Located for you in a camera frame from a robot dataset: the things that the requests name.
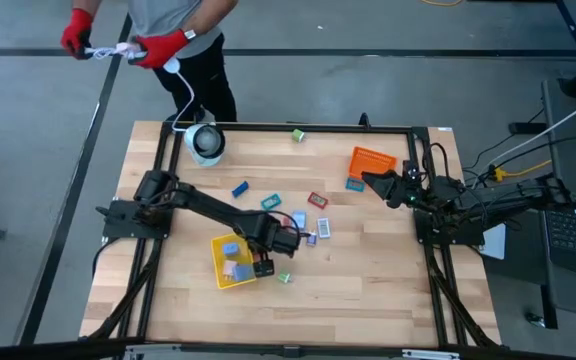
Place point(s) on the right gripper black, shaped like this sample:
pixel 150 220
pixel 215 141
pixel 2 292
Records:
pixel 415 195

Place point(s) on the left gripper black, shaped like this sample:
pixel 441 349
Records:
pixel 280 240

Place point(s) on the green white wall charger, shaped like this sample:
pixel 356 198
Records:
pixel 284 278
pixel 298 135

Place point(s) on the light blue wall charger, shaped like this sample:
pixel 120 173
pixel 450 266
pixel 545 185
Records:
pixel 230 248
pixel 242 273
pixel 299 220

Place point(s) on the pink wall charger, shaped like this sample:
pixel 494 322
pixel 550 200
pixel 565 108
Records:
pixel 229 268

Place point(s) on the yellow plastic basket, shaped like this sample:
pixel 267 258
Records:
pixel 219 272

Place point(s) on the red slim rectangular block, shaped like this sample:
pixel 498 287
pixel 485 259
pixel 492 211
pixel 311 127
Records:
pixel 286 223

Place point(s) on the white USB wall charger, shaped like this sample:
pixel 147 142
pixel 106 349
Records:
pixel 311 240

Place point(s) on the teal rectangular case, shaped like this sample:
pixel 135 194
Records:
pixel 271 201
pixel 355 185

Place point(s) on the red rectangular case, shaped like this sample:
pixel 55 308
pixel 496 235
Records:
pixel 317 200

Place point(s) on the white rectangular case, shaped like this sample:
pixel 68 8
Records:
pixel 323 228

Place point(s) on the dark blue rectangular block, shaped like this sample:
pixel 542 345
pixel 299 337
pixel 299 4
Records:
pixel 240 189

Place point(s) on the person's forearm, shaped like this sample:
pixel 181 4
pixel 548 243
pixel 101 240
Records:
pixel 85 4
pixel 208 17

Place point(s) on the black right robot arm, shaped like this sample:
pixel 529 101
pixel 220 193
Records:
pixel 493 200

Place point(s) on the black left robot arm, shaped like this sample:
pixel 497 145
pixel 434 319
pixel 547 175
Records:
pixel 208 205

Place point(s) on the orange plastic basket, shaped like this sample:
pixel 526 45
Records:
pixel 370 162

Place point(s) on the white paper sheet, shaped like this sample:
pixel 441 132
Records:
pixel 495 245

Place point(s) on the black power strip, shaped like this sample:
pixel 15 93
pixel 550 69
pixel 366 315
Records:
pixel 527 128

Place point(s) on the black laptop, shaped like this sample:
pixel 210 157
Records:
pixel 575 235

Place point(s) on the black caster wheel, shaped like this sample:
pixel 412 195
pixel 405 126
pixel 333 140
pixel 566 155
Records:
pixel 535 318

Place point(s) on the person's red glove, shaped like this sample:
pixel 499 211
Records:
pixel 160 47
pixel 75 32

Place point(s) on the person's wristwatch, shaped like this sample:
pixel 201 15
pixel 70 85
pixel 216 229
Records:
pixel 190 34

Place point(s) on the person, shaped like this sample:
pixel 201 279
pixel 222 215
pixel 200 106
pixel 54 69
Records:
pixel 168 15

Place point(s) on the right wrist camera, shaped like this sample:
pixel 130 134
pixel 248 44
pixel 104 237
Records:
pixel 412 172

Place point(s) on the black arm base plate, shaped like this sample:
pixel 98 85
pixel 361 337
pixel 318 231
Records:
pixel 118 222
pixel 428 235

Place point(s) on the black aluminium table frame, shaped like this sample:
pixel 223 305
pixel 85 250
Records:
pixel 318 127

